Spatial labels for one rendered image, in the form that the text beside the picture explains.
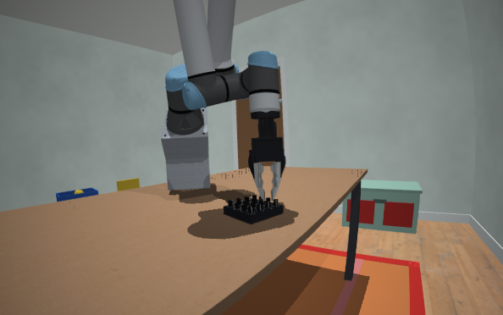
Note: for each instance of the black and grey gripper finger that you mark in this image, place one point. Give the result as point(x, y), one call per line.
point(277, 172)
point(255, 171)

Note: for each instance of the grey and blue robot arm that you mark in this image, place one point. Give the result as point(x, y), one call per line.
point(203, 88)

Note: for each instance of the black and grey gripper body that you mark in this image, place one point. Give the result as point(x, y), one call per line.
point(269, 149)

